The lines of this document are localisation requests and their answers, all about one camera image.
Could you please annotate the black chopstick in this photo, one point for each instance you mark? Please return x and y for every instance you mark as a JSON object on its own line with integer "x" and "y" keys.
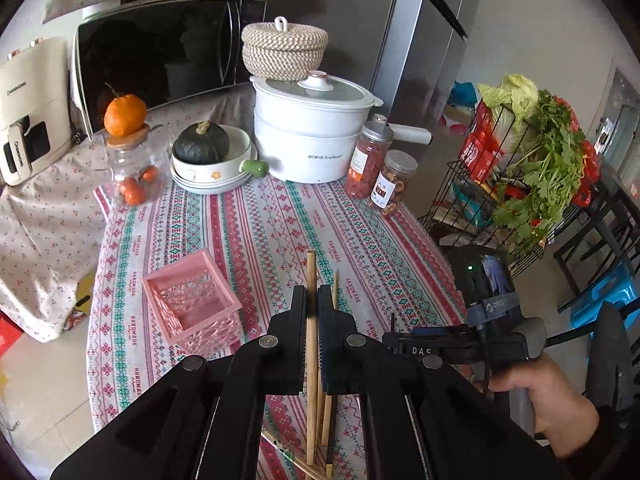
{"x": 331, "y": 438}

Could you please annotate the woven rope lidded basket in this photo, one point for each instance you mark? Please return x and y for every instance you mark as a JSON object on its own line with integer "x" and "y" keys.
{"x": 281, "y": 50}

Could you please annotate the green leafy vegetables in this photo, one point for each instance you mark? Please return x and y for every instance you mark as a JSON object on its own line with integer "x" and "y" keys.
{"x": 542, "y": 157}

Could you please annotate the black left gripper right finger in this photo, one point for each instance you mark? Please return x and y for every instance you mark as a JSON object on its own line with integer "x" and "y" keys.
{"x": 338, "y": 365}

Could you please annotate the red box on floor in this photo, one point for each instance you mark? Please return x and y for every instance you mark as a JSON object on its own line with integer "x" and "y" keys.
{"x": 9, "y": 333}

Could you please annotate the black wire vegetable rack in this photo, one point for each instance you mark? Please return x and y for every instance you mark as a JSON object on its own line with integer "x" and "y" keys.
{"x": 461, "y": 212}

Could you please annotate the white electric cooking pot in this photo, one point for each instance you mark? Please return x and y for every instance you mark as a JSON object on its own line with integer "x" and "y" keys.
{"x": 306, "y": 130}

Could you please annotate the tall jar red snacks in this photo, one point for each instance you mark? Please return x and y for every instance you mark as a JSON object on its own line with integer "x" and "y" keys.
{"x": 368, "y": 156}

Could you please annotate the blue plastic stool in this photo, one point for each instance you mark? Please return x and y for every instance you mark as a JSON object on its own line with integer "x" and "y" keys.
{"x": 616, "y": 287}

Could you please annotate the person's right hand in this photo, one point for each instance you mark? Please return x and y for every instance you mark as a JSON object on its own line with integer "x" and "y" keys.
{"x": 562, "y": 415}

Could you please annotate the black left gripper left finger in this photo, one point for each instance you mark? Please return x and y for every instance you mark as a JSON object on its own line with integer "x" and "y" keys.
{"x": 286, "y": 360}

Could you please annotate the cream air fryer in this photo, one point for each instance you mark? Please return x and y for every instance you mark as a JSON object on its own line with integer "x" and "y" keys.
{"x": 35, "y": 124}

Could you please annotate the glass jar wooden lid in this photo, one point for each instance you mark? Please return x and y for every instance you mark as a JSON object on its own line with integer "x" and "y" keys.
{"x": 139, "y": 165}

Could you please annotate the dark green pumpkin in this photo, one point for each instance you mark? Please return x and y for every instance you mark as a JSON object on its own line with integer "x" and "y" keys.
{"x": 204, "y": 143}

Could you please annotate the white floral side cloth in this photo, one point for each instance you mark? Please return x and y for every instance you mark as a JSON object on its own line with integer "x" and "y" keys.
{"x": 51, "y": 233}

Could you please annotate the pink plastic lattice basket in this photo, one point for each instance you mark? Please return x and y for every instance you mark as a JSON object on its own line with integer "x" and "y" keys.
{"x": 194, "y": 305}

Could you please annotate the light wooden chopstick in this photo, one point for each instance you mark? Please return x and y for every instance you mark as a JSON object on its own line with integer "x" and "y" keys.
{"x": 312, "y": 356}

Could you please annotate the yellow cardboard box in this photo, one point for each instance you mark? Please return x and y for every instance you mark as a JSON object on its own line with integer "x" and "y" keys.
{"x": 82, "y": 305}

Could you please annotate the short jar brown snacks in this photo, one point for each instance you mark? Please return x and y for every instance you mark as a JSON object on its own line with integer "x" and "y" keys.
{"x": 392, "y": 181}

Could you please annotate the black microwave oven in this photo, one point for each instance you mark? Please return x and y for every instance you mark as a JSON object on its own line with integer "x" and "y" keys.
{"x": 162, "y": 51}

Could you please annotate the patterned bamboo chopstick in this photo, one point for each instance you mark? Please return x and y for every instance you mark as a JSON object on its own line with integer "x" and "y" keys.
{"x": 310, "y": 471}

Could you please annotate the patterned striped tablecloth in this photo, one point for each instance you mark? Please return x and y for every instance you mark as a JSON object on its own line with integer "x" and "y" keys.
{"x": 389, "y": 272}

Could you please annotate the brown wooden chopstick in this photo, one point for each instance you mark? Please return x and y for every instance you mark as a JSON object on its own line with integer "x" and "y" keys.
{"x": 328, "y": 400}

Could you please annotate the white bowl green handle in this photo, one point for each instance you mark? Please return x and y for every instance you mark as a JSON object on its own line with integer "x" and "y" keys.
{"x": 242, "y": 163}

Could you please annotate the orange tangerine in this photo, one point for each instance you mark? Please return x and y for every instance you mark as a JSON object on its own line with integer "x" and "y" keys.
{"x": 124, "y": 115}

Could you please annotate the grey refrigerator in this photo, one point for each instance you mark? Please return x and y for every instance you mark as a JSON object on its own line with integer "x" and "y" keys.
{"x": 406, "y": 52}

